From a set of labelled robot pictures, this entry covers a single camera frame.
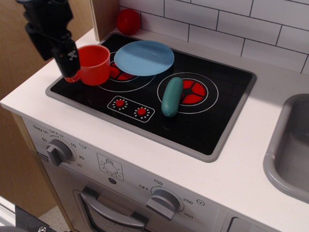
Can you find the grey oven door handle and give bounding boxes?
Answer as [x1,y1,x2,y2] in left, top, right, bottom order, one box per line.
[80,187,149,230]

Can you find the wooden side panel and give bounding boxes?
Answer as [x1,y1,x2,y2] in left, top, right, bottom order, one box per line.
[90,0,120,41]

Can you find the grey temperature knob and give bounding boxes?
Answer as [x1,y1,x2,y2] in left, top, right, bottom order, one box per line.
[146,189,180,221]

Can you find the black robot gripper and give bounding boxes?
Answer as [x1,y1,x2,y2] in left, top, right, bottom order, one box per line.
[17,0,80,78]

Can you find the black toy stovetop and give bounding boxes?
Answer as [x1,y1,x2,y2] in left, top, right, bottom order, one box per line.
[45,32,257,163]

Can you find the red stove button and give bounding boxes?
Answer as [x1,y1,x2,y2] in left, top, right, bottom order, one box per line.
[115,99,125,108]
[137,108,147,116]

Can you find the red right stove button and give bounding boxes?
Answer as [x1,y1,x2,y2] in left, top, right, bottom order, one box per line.
[137,108,147,116]

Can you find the grey timer knob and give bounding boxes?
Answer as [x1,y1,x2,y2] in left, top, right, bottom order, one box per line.
[46,139,72,167]

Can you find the red toy tomato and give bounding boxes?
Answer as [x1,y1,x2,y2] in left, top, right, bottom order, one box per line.
[116,9,141,35]

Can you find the red plastic cup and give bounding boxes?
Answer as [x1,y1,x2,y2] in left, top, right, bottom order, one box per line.
[64,45,111,86]

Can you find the black equipment base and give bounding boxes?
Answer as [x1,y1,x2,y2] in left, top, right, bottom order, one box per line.
[0,205,56,232]

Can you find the red left stove button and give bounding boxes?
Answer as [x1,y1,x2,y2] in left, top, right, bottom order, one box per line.
[115,99,125,108]

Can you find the grey toy sink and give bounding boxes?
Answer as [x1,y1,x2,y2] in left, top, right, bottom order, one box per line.
[263,94,309,203]

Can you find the green toy cucumber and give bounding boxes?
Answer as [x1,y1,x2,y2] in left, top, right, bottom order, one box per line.
[161,77,183,117]

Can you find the blue plastic plate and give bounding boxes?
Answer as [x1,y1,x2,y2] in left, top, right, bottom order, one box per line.
[114,41,174,76]

